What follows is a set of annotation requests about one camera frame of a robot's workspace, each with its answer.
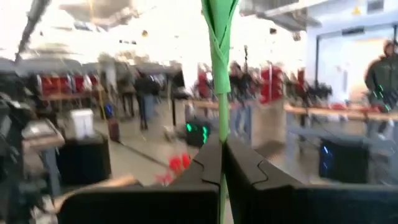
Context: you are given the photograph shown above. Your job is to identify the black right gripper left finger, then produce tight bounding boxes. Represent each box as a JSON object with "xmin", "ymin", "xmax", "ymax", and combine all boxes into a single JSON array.
[{"xmin": 57, "ymin": 135, "xmax": 223, "ymax": 224}]

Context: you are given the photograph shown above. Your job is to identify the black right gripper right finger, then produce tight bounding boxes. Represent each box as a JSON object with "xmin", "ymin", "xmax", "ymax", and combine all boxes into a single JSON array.
[{"xmin": 226, "ymin": 136, "xmax": 398, "ymax": 224}]

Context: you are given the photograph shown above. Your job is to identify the red artificial flower bunch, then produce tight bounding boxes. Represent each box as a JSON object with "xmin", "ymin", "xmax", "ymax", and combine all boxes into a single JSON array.
[{"xmin": 154, "ymin": 152, "xmax": 193, "ymax": 185}]

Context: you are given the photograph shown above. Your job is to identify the white artificial tulip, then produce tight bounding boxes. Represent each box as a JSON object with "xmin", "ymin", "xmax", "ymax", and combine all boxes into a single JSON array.
[{"xmin": 200, "ymin": 0, "xmax": 241, "ymax": 224}]

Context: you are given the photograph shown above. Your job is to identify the computer with blue light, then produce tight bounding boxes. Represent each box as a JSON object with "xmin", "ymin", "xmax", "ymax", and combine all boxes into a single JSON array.
[{"xmin": 319, "ymin": 139, "xmax": 370, "ymax": 184}]

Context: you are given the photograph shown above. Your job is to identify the black cabinet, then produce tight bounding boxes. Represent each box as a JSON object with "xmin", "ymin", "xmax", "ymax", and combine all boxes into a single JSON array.
[{"xmin": 57, "ymin": 136, "xmax": 112, "ymax": 185}]

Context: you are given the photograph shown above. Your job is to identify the computer with green lights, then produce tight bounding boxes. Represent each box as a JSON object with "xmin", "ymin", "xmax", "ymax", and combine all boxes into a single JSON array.
[{"xmin": 185, "ymin": 120, "xmax": 211, "ymax": 147}]

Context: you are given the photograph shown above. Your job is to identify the long wooden workbench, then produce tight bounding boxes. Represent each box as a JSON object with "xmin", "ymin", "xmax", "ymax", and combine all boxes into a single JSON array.
[{"xmin": 183, "ymin": 99, "xmax": 398, "ymax": 122}]

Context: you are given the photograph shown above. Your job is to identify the white box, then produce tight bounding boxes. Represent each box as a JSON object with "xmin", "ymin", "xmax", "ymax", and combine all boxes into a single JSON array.
[{"xmin": 70, "ymin": 108, "xmax": 95, "ymax": 140}]

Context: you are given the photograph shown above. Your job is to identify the person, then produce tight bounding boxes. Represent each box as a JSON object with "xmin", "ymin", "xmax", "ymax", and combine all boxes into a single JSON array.
[
  {"xmin": 364, "ymin": 39, "xmax": 398, "ymax": 138},
  {"xmin": 135, "ymin": 72, "xmax": 160, "ymax": 131}
]

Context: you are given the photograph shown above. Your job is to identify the red storage bins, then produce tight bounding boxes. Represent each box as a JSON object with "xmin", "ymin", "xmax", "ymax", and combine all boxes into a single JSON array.
[
  {"xmin": 260, "ymin": 67, "xmax": 282, "ymax": 103},
  {"xmin": 40, "ymin": 74, "xmax": 100, "ymax": 96}
]

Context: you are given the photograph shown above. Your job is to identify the grey ceiling pipe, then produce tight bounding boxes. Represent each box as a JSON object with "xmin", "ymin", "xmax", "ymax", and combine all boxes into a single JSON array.
[{"xmin": 15, "ymin": 0, "xmax": 52, "ymax": 63}]

